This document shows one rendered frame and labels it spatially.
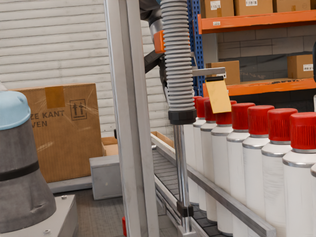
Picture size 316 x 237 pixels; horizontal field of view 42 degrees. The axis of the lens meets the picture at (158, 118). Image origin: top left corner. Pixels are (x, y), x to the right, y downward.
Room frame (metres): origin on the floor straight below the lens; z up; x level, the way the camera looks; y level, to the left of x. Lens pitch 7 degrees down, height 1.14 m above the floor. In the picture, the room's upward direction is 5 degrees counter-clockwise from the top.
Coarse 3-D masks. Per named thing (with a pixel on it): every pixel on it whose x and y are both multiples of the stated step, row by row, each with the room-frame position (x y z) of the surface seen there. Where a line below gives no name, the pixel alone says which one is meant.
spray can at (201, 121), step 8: (200, 104) 0.71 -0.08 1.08; (200, 112) 0.71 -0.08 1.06; (200, 120) 0.71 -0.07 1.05; (200, 136) 0.70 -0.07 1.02; (200, 144) 0.71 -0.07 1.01; (200, 152) 0.71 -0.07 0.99; (200, 160) 0.71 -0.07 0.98; (200, 168) 0.71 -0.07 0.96; (200, 192) 0.71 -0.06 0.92; (200, 200) 0.71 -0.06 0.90; (200, 208) 0.72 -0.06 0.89
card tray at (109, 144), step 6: (150, 132) 1.81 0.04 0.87; (156, 132) 1.82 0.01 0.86; (102, 138) 1.77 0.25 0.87; (108, 138) 1.77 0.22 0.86; (114, 138) 1.78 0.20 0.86; (162, 138) 1.70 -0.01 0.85; (168, 138) 1.59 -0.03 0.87; (102, 144) 1.59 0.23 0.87; (108, 144) 1.77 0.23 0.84; (114, 144) 1.77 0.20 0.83; (168, 144) 1.60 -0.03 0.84; (108, 150) 1.64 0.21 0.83; (114, 150) 1.63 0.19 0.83
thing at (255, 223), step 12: (156, 144) 0.98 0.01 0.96; (168, 156) 0.85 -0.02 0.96; (192, 168) 0.72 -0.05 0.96; (204, 180) 0.63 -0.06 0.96; (216, 192) 0.57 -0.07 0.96; (228, 204) 0.53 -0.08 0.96; (240, 204) 0.51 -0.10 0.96; (240, 216) 0.49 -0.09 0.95; (252, 216) 0.46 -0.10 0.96; (252, 228) 0.46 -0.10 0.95; (264, 228) 0.43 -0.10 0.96
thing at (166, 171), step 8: (152, 152) 1.30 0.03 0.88; (160, 160) 1.17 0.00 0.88; (168, 160) 1.16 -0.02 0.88; (160, 168) 1.07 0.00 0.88; (168, 168) 1.06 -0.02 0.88; (176, 168) 1.06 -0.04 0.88; (160, 176) 0.99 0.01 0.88; (168, 176) 0.98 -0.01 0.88; (176, 176) 0.98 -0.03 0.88; (168, 184) 0.91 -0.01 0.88; (176, 184) 0.91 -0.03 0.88; (176, 192) 0.85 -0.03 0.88; (192, 216) 0.70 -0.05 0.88; (200, 216) 0.69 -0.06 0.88; (200, 224) 0.66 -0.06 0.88; (208, 224) 0.66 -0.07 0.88; (216, 224) 0.65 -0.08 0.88; (208, 232) 0.62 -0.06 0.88; (216, 232) 0.62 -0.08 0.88
